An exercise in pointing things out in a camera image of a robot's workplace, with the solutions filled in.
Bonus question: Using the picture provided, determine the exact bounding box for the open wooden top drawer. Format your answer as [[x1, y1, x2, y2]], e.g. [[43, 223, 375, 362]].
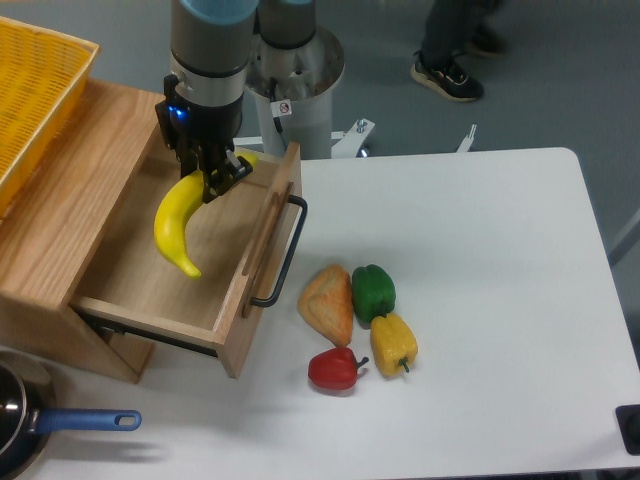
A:
[[71, 140, 301, 378]]

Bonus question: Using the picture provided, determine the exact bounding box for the yellow toy banana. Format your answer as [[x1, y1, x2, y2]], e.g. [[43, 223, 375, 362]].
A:
[[153, 149, 260, 280]]

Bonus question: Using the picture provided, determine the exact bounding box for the black metal drawer handle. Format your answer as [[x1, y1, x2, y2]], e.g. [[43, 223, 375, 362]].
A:
[[249, 194, 308, 308]]

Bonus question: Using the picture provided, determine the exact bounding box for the yellow plastic basket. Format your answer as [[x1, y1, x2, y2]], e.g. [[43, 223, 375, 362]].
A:
[[1, 17, 100, 214]]

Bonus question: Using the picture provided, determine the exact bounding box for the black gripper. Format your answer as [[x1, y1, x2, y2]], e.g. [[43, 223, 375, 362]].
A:
[[155, 74, 254, 204]]

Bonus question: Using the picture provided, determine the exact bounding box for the wooden cabinet body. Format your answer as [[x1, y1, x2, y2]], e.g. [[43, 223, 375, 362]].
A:
[[1, 79, 177, 383]]

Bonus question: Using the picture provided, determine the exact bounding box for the orange toy bread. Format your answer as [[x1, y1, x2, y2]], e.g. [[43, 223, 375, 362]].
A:
[[297, 264, 354, 347]]

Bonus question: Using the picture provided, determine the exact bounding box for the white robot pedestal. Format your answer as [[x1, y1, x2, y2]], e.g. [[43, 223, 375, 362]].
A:
[[235, 24, 479, 160]]

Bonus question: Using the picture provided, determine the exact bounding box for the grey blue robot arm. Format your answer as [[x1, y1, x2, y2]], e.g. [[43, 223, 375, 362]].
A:
[[155, 1, 316, 203]]

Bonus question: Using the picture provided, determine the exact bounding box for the green toy bell pepper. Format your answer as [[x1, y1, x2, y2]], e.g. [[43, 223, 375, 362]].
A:
[[351, 264, 396, 324]]

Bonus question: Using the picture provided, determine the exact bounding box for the black table corner device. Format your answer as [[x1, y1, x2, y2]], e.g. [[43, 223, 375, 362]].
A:
[[615, 404, 640, 456]]

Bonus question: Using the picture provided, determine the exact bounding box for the black pan blue handle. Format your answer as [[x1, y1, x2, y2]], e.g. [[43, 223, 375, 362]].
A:
[[1, 352, 142, 479]]

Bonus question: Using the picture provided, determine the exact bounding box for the yellow toy bell pepper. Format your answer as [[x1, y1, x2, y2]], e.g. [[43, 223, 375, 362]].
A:
[[370, 313, 418, 378]]

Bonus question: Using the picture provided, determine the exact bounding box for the red toy bell pepper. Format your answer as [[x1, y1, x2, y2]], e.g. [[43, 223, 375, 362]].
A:
[[308, 347, 369, 391]]

